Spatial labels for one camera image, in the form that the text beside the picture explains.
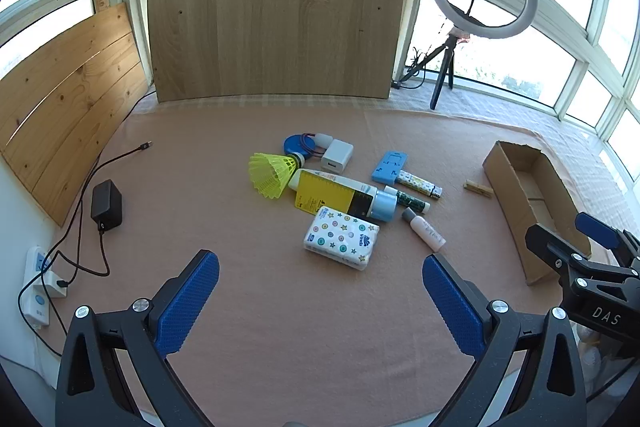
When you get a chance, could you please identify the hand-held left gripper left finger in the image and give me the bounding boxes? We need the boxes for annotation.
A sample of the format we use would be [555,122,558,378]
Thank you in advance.
[55,249,221,427]

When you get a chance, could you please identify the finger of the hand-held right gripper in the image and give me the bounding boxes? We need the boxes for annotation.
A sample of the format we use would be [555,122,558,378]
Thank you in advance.
[575,212,640,265]
[525,223,626,280]

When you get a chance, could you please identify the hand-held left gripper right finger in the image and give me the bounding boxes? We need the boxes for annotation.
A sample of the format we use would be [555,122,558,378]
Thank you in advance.
[422,253,587,427]

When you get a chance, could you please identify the cardboard box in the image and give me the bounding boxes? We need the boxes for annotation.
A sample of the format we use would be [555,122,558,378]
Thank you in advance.
[482,140,592,286]

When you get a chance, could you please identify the small white bottle grey cap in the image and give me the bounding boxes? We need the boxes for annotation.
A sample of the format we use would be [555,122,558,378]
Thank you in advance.
[401,207,447,253]

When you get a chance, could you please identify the green patterned tube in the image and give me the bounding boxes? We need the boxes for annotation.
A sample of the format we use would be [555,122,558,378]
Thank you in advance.
[384,186,431,212]

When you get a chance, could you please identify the white tube with blue cap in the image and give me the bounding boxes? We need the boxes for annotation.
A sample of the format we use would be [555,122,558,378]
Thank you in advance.
[288,168,401,224]

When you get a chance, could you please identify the white patterned lighter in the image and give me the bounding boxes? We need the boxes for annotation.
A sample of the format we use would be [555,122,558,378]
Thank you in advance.
[397,171,443,200]

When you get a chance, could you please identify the star print tissue packet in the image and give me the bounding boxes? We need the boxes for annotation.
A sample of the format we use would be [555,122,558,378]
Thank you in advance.
[303,207,380,271]

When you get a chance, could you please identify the blue plastic phone stand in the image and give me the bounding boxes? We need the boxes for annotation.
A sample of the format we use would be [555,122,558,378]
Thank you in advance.
[371,151,408,186]

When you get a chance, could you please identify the yellow plastic shuttlecock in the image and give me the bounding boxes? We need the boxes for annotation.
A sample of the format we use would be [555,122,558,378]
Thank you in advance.
[248,152,307,200]

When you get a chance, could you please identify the white charger plug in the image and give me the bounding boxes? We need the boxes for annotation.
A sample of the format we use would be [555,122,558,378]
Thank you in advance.
[321,139,355,174]

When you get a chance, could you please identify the person's right hand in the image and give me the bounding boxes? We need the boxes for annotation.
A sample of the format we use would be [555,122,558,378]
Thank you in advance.
[577,324,603,383]

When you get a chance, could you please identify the pink felt mat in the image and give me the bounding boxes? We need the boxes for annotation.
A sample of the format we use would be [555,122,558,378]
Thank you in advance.
[50,104,601,423]

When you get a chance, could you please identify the black power adapter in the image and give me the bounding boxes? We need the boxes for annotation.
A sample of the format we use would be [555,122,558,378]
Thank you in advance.
[91,180,124,233]

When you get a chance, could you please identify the white power strip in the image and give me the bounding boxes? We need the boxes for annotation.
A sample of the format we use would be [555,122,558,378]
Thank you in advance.
[22,246,56,328]

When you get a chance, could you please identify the pine plank panel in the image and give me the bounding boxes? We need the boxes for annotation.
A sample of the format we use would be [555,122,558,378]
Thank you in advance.
[0,2,151,228]

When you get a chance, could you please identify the large light wooden board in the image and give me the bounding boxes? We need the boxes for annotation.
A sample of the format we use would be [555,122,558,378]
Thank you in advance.
[147,0,411,104]

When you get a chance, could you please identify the white wall plug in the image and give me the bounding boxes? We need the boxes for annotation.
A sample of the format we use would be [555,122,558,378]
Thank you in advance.
[37,264,71,299]

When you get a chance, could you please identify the black adapter cable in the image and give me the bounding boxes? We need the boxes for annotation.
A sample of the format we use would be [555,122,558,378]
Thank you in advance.
[47,141,153,288]

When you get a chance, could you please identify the blue round disc with wires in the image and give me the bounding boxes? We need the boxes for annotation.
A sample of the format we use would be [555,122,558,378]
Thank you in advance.
[282,132,334,168]

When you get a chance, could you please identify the black ring light cable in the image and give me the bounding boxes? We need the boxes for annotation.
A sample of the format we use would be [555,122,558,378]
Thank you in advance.
[400,46,432,88]

